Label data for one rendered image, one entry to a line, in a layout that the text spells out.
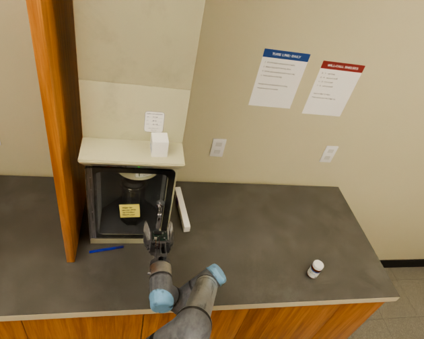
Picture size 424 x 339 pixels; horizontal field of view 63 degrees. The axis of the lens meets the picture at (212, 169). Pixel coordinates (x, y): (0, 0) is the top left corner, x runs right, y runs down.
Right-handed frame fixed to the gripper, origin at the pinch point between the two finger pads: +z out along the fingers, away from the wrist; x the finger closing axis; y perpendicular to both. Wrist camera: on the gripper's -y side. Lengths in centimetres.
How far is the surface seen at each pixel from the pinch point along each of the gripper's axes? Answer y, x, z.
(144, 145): 36.7, 7.3, 2.8
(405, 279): -115, -211, 36
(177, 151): 36.6, -3.3, 0.6
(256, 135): 11, -50, 49
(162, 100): 52, 3, 6
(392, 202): -36, -158, 49
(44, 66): 64, 33, -3
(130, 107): 49, 12, 6
